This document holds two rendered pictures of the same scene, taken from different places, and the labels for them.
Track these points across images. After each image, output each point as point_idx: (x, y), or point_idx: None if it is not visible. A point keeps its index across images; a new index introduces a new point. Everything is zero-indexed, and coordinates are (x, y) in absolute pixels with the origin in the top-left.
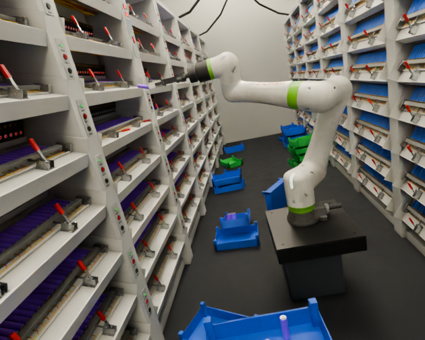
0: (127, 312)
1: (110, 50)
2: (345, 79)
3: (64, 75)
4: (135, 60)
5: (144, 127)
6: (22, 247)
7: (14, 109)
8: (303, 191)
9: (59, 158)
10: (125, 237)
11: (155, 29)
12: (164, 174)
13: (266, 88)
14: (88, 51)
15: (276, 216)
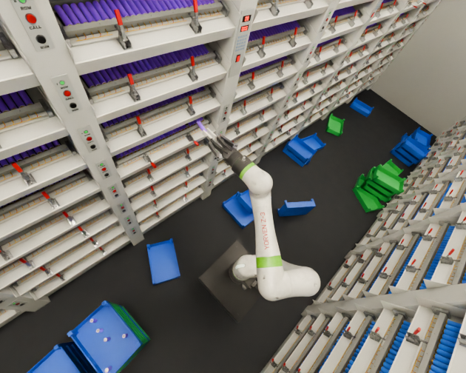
0: (111, 238)
1: (178, 92)
2: (311, 291)
3: (84, 152)
4: (226, 81)
5: (199, 139)
6: (36, 227)
7: (19, 195)
8: (239, 276)
9: (75, 188)
10: (126, 212)
11: (316, 9)
12: (209, 160)
13: (259, 232)
14: (135, 110)
15: (234, 252)
